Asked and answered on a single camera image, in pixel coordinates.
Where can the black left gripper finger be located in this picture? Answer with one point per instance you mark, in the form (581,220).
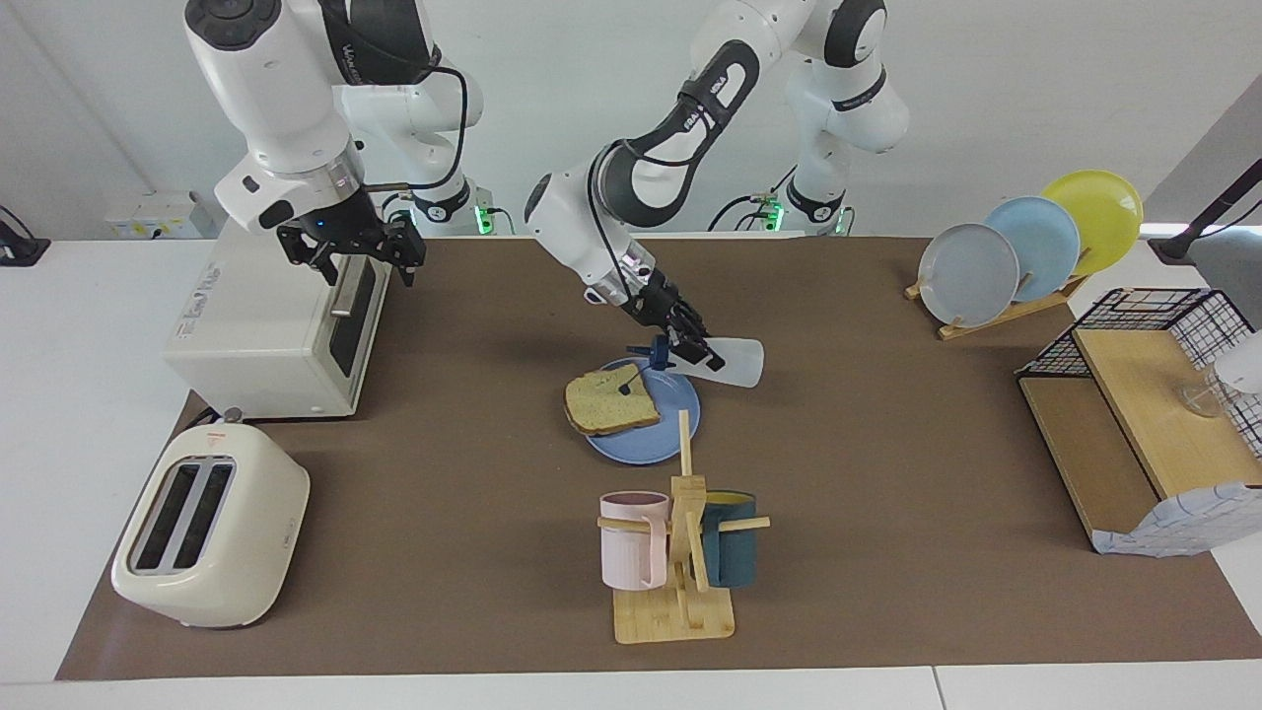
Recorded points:
(702,357)
(683,325)

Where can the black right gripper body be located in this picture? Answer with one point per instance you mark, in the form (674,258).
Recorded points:
(340,227)

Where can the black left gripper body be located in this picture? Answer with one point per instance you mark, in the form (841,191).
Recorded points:
(651,296)

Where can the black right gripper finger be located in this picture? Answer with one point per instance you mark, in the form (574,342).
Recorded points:
(406,245)
(311,251)

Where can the white bottle blue cap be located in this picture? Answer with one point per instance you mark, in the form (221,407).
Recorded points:
(739,363)

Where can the toasted bread slice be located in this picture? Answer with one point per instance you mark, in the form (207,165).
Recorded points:
(601,406)

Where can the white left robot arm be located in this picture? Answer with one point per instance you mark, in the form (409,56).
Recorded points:
(567,222)

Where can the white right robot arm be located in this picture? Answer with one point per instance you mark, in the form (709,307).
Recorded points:
(276,89)

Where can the blue round plate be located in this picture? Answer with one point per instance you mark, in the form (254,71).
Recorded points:
(651,444)

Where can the grey plate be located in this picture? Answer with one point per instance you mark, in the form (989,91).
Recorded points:
(971,276)

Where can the light blue plate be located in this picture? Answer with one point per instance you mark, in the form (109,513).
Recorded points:
(1040,242)

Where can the yellow plate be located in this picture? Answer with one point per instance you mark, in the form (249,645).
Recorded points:
(1104,217)

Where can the white toaster oven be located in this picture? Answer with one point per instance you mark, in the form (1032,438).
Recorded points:
(266,335)

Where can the white power socket box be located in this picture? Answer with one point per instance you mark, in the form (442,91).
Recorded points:
(148,212)

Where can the teal mug yellow inside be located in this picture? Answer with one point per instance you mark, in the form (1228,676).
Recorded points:
(735,557)

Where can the pink mug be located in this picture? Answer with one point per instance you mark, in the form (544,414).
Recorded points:
(631,552)

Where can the brown table mat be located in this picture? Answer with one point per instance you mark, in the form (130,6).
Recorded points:
(444,493)

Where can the wooden mug rack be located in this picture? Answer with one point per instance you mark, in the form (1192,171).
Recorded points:
(680,616)

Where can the cream two-slot toaster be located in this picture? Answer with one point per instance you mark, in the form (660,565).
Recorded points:
(256,532)

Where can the wooden dish rack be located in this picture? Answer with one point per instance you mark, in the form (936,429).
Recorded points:
(986,319)

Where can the black clamp object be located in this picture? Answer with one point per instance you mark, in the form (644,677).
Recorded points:
(15,247)

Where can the wooden shelf box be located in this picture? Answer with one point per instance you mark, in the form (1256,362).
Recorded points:
(1144,414)

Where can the clear glass cup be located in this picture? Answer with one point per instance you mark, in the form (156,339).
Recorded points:
(1205,399)

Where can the black stand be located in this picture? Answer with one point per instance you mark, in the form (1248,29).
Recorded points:
(1213,212)

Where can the white rounded object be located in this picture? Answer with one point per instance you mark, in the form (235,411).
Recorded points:
(1244,365)

